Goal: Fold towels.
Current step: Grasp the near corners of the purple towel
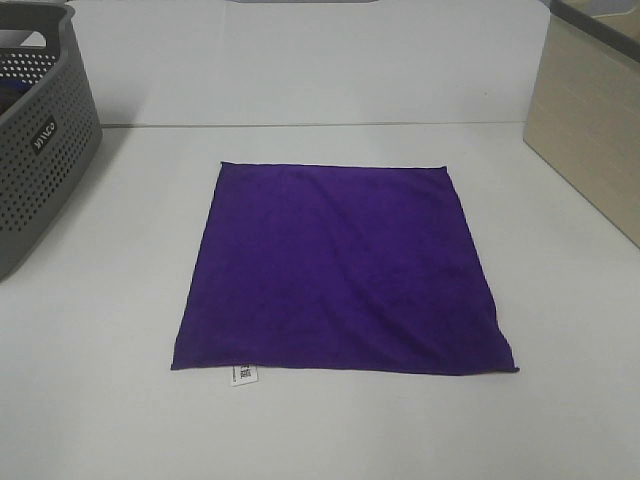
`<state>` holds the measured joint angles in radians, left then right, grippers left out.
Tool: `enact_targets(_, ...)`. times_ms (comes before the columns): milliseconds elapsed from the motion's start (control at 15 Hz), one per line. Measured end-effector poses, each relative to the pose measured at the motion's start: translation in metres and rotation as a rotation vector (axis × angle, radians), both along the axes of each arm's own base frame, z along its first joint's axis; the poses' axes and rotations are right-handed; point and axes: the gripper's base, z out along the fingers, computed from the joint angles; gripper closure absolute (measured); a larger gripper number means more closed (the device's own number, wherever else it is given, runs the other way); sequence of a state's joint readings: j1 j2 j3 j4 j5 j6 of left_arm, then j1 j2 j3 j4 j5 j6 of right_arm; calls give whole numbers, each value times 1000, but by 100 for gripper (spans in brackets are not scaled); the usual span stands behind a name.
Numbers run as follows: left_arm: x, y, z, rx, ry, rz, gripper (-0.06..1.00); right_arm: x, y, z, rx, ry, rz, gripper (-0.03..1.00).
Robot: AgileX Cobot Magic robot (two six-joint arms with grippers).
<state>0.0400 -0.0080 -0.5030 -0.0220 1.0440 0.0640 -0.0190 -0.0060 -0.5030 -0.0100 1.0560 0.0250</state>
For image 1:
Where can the grey perforated plastic basket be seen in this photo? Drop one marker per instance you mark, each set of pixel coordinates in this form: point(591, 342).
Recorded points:
point(50, 136)

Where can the dark cloth inside basket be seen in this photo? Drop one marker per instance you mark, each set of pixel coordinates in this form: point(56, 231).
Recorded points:
point(11, 90)

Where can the purple microfiber towel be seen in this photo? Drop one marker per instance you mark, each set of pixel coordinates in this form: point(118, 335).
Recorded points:
point(346, 268)

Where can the beige storage box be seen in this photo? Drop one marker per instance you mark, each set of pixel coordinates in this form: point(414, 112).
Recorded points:
point(583, 118)

